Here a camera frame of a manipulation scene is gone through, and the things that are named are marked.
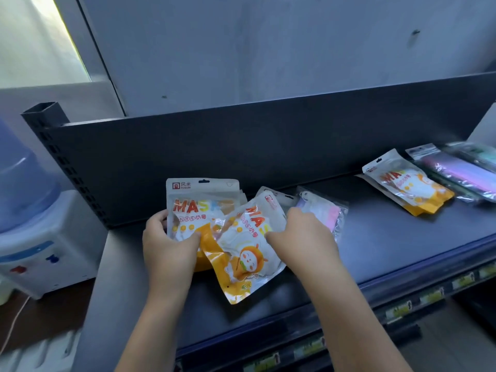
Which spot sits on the person's right hand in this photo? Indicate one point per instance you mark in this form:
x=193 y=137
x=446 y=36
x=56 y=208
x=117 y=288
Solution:
x=310 y=244

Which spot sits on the person's left hand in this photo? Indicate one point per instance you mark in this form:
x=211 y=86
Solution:
x=168 y=255

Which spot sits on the person's right thumb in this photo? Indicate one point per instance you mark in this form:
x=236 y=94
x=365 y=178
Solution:
x=276 y=238

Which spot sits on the person's left thumb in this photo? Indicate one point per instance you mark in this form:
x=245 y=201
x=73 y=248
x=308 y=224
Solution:
x=192 y=240

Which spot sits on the person's right forearm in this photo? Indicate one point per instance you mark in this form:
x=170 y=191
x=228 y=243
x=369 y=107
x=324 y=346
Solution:
x=348 y=317

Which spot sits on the person's left forearm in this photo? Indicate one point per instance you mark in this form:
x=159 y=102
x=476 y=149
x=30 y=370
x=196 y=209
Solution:
x=155 y=329

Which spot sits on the clear packet of pink masks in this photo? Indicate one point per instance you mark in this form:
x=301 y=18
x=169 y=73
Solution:
x=323 y=213

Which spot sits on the dark metal shelf unit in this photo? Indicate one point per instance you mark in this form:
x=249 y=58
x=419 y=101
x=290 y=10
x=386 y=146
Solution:
x=232 y=147

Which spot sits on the white water dispenser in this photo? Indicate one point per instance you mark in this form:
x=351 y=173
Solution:
x=58 y=244

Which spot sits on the row of shelf price labels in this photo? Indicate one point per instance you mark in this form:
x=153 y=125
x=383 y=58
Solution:
x=399 y=309

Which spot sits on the blue water bottle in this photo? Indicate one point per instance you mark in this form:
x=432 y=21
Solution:
x=23 y=182

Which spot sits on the clear packet of purple masks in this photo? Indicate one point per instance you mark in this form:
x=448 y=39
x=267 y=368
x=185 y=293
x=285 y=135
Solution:
x=457 y=168

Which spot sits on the clear packet of green masks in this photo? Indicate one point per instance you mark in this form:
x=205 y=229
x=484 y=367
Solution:
x=478 y=153

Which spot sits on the grey window frame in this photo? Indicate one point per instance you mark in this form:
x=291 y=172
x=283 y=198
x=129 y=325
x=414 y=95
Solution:
x=91 y=54

